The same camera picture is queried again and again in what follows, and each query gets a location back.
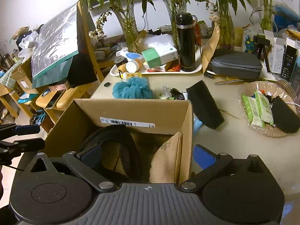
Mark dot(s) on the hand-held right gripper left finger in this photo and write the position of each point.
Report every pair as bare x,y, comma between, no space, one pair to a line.
90,154

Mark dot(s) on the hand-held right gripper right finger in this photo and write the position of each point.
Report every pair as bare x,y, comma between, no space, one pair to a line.
204,158

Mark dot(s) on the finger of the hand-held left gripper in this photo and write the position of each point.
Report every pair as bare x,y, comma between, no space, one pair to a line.
28,144
25,130

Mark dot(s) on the blue face mask packet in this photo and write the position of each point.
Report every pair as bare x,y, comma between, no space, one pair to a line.
198,124

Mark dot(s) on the cardboard box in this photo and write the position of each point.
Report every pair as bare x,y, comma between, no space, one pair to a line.
131,110

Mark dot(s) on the green wet wipes pack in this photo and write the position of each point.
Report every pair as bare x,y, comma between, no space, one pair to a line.
249,109
164,96
263,107

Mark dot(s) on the blue bath loofah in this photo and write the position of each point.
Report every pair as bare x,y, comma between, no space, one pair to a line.
131,88

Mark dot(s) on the yellow wet wipes pack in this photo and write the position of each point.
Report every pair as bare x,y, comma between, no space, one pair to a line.
132,75

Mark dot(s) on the tan cloth pouch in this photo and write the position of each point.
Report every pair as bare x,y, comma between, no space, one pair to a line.
167,159

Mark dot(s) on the smartphone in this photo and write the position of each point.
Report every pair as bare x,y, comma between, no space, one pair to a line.
54,99

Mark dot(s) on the brown carton with label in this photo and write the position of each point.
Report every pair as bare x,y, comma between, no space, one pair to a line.
23,79

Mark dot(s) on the copper coloured sheet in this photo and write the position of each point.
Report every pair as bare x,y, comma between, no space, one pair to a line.
58,88

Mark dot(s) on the wooden chair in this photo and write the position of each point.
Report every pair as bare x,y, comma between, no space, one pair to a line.
70,98

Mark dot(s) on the plaid cloth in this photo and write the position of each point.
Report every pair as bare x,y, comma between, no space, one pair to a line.
8,75

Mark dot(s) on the dark green paper bag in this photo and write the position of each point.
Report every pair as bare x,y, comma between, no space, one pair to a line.
50,76

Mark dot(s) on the black round desk cap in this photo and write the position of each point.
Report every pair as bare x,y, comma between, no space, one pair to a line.
108,84

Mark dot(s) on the white plastic bag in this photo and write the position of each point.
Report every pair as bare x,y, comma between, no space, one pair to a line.
28,44

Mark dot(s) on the black cloth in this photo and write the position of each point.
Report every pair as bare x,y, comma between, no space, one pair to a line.
82,63

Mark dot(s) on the silver foil bag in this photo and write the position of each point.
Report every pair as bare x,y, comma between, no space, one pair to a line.
54,44

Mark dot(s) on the white tray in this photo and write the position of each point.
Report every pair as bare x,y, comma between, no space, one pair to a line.
194,68

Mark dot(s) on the tan pouch with carabiner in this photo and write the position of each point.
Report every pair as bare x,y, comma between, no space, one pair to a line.
122,69

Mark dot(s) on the orange packet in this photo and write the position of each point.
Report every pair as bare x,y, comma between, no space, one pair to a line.
173,68

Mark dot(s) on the white cylinder jar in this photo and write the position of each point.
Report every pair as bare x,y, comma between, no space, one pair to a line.
132,66

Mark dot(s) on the black round jar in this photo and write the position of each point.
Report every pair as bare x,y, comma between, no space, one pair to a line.
121,61

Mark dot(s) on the grey zip case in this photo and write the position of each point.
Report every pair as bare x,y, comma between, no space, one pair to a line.
236,64

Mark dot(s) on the red and white carton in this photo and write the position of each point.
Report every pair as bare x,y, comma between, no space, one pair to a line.
154,68

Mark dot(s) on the brown paper bag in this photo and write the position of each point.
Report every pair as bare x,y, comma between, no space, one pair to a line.
211,51

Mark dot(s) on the white spray bottle blue label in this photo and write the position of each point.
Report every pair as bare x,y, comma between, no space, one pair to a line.
131,55

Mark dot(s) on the green and white carton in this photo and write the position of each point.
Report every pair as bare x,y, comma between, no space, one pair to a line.
159,55

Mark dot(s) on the black thermos bottle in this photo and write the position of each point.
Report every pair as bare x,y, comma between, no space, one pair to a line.
186,44

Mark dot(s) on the colourful printed packet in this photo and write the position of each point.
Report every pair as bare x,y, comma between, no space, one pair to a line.
249,43

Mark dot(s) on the small black tripod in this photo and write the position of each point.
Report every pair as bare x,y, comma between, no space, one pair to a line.
263,49

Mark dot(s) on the white plastic package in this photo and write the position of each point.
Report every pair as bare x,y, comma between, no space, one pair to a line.
159,41

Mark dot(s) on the dried flower sprig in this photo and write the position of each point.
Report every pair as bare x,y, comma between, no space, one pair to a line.
214,11
99,24

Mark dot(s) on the black carton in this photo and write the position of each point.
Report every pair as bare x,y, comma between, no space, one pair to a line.
289,61

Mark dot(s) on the glass vase with bamboo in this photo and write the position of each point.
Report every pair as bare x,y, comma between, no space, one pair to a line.
174,16
226,28
127,28
267,18

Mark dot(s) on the yellow bag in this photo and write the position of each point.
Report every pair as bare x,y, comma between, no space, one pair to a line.
293,34

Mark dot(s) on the blue plastic bag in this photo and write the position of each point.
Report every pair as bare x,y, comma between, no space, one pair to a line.
286,14

